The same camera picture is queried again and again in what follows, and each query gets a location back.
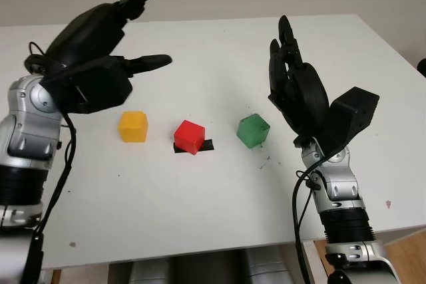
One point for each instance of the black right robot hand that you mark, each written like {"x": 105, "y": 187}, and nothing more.
{"x": 306, "y": 94}

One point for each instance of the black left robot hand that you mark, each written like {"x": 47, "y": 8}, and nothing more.
{"x": 86, "y": 31}

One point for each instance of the green wooden block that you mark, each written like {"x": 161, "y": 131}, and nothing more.
{"x": 252, "y": 131}

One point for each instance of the yellow wooden block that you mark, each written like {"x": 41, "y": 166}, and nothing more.
{"x": 132, "y": 127}

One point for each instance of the red wooden block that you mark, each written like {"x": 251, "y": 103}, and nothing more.
{"x": 188, "y": 136}

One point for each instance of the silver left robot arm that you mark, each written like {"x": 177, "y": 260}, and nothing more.
{"x": 30, "y": 131}

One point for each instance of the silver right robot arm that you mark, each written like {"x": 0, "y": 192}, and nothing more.
{"x": 339, "y": 191}

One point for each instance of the black tape strip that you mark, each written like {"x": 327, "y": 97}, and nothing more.
{"x": 209, "y": 146}

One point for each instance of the dark furniture piece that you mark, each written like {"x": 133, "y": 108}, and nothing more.
{"x": 422, "y": 67}

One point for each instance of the white table leg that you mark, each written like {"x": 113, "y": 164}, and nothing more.
{"x": 313, "y": 260}

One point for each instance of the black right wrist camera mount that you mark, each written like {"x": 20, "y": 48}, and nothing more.
{"x": 356, "y": 111}

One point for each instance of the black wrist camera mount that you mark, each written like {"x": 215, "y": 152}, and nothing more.
{"x": 96, "y": 87}
{"x": 356, "y": 111}

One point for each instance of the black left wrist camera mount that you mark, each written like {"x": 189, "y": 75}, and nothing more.
{"x": 96, "y": 87}

